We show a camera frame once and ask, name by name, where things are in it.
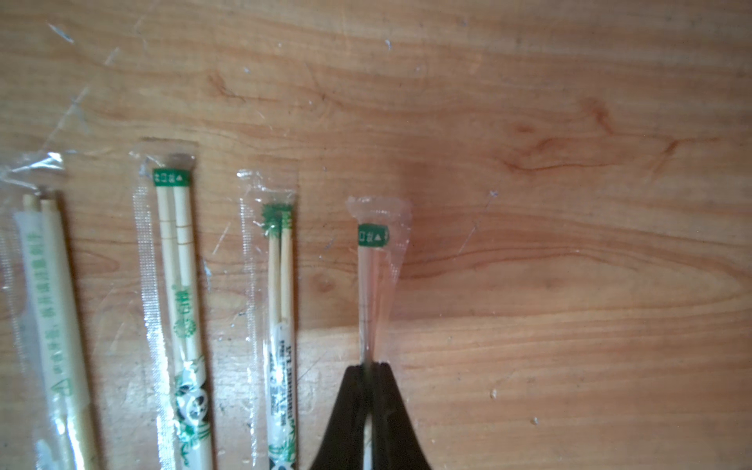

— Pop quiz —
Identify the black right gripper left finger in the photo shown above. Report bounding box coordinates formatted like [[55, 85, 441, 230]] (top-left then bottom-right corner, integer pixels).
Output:
[[311, 365, 370, 470]]

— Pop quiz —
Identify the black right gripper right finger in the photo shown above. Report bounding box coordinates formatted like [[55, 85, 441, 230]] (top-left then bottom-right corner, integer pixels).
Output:
[[369, 362, 432, 470]]

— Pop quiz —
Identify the chopsticks pair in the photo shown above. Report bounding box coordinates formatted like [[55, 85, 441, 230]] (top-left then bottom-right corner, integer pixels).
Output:
[[348, 197, 411, 469], [1, 151, 101, 469], [238, 170, 299, 469], [130, 137, 213, 469]]

